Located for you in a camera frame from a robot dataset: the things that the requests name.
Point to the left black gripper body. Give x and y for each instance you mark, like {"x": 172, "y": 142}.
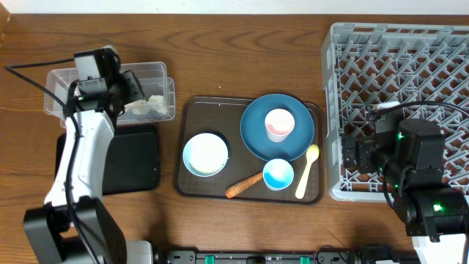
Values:
{"x": 125, "y": 92}

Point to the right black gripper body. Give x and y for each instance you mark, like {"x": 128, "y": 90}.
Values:
{"x": 366, "y": 148}

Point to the white tissue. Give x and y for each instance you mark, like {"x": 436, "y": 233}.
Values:
{"x": 139, "y": 107}
{"x": 158, "y": 103}

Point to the pink white paper cup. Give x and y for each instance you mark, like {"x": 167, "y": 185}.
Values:
{"x": 279, "y": 124}

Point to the small blue white cup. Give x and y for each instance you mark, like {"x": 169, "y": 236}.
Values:
{"x": 278, "y": 174}

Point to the dark blue plate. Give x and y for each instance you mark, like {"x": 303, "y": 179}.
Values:
{"x": 254, "y": 133}

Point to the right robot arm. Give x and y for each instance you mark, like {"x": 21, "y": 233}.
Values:
{"x": 408, "y": 154}

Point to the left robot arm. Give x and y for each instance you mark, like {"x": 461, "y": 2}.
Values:
{"x": 73, "y": 225}

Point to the grey dishwasher rack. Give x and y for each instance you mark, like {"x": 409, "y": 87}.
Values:
{"x": 364, "y": 64}

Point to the clear plastic bin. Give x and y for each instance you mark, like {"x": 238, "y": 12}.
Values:
{"x": 152, "y": 77}

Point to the pale yellow plastic spoon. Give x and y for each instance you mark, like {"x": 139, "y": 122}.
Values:
{"x": 312, "y": 154}

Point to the black plastic bin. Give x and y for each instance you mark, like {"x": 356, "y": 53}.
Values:
{"x": 123, "y": 161}

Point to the dark brown serving tray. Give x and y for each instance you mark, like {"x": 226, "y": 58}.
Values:
{"x": 222, "y": 117}

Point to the light blue rice bowl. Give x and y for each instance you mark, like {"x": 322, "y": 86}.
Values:
{"x": 205, "y": 154}

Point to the orange carrot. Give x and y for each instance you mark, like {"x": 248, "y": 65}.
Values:
{"x": 241, "y": 186}

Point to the black rail at table edge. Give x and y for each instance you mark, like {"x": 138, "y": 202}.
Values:
{"x": 368, "y": 254}

